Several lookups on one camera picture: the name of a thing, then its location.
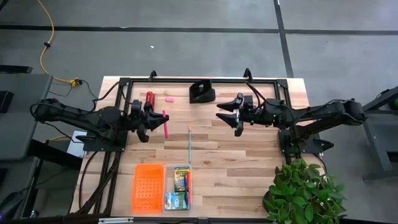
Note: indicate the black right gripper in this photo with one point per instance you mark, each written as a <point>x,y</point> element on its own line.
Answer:
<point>262,113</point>

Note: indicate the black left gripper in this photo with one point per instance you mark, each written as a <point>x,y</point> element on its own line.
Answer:
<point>136,115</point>

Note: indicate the pink highlighter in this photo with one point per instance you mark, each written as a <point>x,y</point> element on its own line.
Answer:
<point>165,130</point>

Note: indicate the pink eraser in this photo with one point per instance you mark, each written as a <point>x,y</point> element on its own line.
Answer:
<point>169,99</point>

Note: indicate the green pencil with pink eraser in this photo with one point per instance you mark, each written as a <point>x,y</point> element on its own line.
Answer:
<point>190,146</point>

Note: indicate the yellow crayon box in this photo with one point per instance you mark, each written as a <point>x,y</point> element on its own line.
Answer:
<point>179,180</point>

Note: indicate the clear plastic box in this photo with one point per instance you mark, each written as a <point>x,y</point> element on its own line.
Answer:
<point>169,186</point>

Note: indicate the orange plastic lid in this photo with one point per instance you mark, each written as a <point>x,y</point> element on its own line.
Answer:
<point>147,189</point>

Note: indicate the green card pack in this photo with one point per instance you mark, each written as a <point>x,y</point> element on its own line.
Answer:
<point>174,201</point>

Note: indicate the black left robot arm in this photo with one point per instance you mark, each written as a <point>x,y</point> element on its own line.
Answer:
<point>81,116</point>

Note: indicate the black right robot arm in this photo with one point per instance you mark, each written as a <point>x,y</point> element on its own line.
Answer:
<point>326,113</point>

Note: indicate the red stapler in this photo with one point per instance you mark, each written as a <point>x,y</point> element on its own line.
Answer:
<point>150,98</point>

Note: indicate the black tape dispenser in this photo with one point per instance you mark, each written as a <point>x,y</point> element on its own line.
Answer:
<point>202,93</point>

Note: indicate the white paper sheet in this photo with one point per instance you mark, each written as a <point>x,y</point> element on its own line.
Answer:
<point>74,146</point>

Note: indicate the green potted plant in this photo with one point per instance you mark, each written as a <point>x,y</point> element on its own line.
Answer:
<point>301,193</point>

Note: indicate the silver metal bar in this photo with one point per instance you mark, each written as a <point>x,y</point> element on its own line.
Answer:
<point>115,220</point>

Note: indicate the grey side desk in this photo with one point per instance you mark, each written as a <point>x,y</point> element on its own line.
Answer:
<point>18,137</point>

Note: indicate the black flat bar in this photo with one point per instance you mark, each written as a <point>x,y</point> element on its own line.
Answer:
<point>15,69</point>

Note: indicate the black device on desk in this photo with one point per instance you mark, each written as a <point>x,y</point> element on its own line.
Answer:
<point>6,101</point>

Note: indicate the black metal stand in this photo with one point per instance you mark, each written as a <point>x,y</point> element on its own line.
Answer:
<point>377,146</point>

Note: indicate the black device with green light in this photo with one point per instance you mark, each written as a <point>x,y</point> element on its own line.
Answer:
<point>395,103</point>

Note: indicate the black rounded floor object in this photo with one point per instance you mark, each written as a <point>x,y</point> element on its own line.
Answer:
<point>9,205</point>

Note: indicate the black hook-shaped frame bracket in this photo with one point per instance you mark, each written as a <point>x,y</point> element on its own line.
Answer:
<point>152,74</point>
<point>247,72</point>

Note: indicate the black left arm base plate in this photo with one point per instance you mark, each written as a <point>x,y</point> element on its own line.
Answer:
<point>105,145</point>

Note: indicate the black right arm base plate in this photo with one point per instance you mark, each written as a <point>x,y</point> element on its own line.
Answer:
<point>311,146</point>

